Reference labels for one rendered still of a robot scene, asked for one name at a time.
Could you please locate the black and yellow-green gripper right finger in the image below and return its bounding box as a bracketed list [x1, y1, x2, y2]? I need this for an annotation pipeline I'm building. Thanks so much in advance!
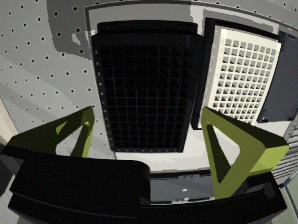
[201, 106, 289, 199]

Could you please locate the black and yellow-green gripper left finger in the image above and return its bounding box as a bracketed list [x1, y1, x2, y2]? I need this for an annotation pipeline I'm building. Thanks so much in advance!
[7, 106, 95, 158]

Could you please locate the white well plate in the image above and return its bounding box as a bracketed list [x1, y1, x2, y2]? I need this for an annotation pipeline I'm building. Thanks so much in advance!
[198, 25, 281, 128]

